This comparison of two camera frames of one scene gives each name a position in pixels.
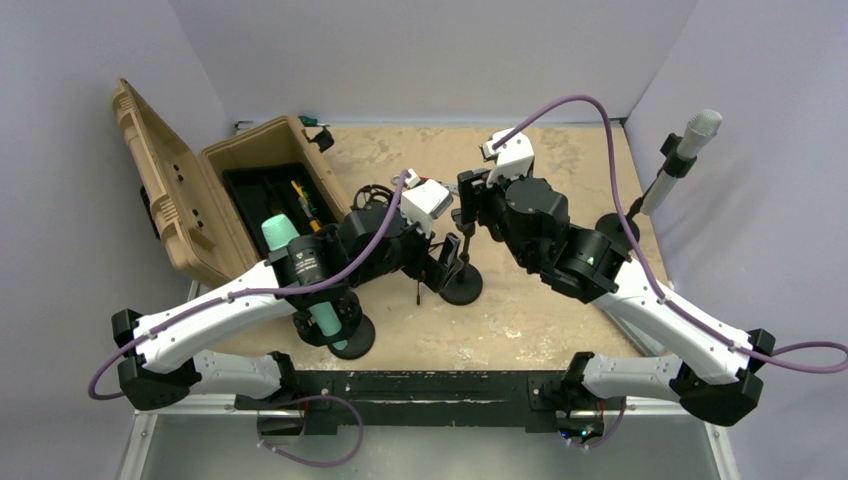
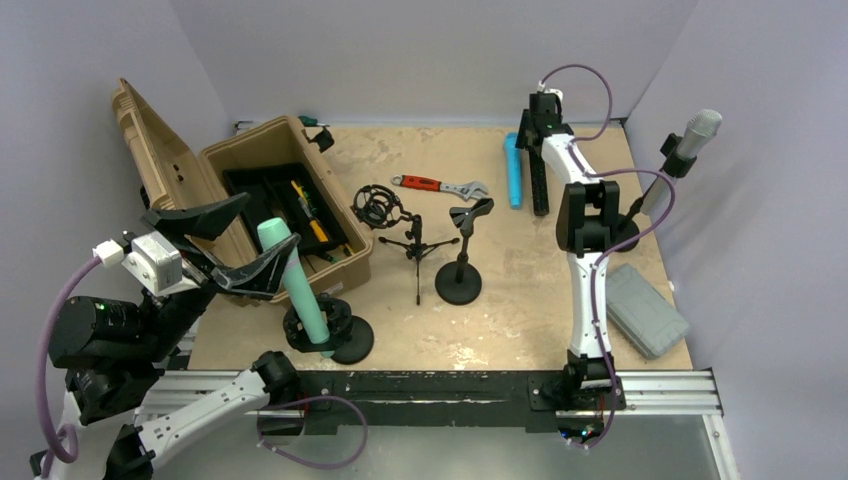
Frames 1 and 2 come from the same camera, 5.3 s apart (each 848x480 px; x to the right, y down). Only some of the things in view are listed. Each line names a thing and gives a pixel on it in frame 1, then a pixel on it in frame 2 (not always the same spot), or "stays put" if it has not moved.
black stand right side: (673, 165) stays put
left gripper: (425, 268) to (256, 277)
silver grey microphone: (703, 125) stays put
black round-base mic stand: (467, 288) stays put
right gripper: (473, 187) to (522, 139)
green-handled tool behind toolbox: (311, 122) stays put
